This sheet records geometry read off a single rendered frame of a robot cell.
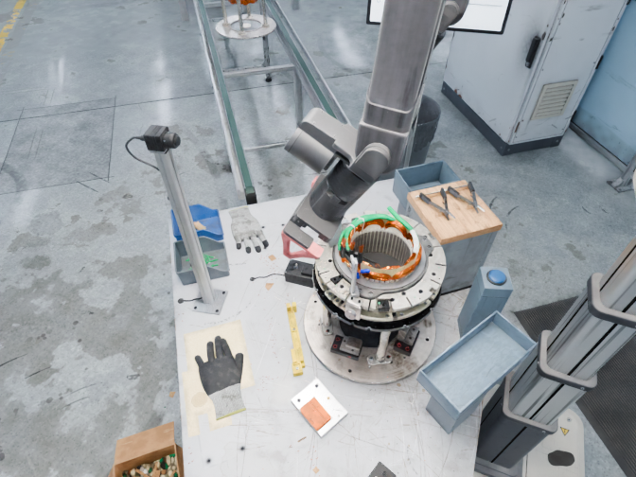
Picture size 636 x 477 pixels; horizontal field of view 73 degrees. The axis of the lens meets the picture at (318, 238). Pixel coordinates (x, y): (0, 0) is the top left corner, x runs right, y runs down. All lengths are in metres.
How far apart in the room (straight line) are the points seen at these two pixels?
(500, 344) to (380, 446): 0.38
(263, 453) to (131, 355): 1.28
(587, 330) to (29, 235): 2.88
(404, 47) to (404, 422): 0.95
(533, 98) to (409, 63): 2.84
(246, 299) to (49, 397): 1.25
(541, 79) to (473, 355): 2.44
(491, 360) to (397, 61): 0.74
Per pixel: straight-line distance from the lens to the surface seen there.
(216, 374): 1.25
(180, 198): 1.07
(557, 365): 1.21
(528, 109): 3.33
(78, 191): 3.32
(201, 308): 1.39
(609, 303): 1.04
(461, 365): 1.03
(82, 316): 2.56
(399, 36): 0.47
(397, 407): 1.22
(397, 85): 0.49
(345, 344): 1.22
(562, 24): 3.12
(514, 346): 1.09
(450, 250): 1.25
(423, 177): 1.45
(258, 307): 1.36
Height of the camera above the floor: 1.90
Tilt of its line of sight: 47 degrees down
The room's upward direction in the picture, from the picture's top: straight up
